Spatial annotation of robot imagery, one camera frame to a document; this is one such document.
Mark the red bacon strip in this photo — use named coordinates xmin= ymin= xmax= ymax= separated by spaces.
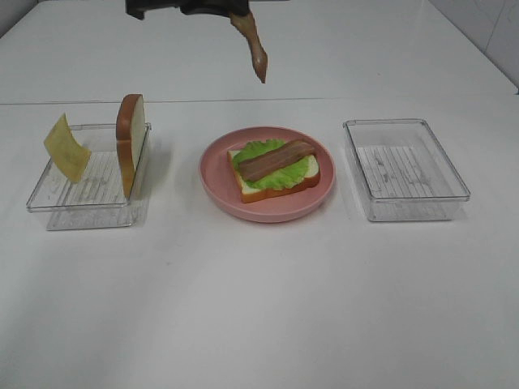
xmin=238 ymin=139 xmax=315 ymax=182

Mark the yellow cheese slice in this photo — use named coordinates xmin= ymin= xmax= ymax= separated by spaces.
xmin=44 ymin=113 xmax=92 ymax=183

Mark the bread slice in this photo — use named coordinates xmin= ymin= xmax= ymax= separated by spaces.
xmin=237 ymin=173 xmax=320 ymax=203
xmin=116 ymin=94 xmax=146 ymax=199

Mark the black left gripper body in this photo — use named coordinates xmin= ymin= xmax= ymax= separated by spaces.
xmin=125 ymin=0 xmax=250 ymax=19

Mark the pink round plate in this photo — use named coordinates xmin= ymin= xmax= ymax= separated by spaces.
xmin=199 ymin=126 xmax=336 ymax=223

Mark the green lettuce leaf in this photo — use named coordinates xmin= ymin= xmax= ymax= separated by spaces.
xmin=227 ymin=139 xmax=320 ymax=195

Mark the right clear plastic tray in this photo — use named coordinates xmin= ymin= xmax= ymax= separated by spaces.
xmin=343 ymin=118 xmax=470 ymax=222

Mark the brown bacon strip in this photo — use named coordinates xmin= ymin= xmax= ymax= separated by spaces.
xmin=229 ymin=12 xmax=268 ymax=83

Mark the clear plastic tray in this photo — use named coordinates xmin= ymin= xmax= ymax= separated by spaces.
xmin=26 ymin=122 xmax=152 ymax=231
xmin=343 ymin=118 xmax=470 ymax=222

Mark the left clear plastic tray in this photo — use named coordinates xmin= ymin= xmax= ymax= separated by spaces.
xmin=26 ymin=122 xmax=152 ymax=231

